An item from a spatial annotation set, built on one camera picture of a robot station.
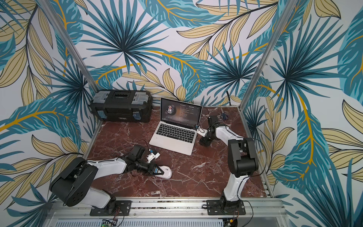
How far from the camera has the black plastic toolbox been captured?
3.24ft

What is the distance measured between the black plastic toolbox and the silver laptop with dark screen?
14cm

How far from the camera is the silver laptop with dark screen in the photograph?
0.97 metres
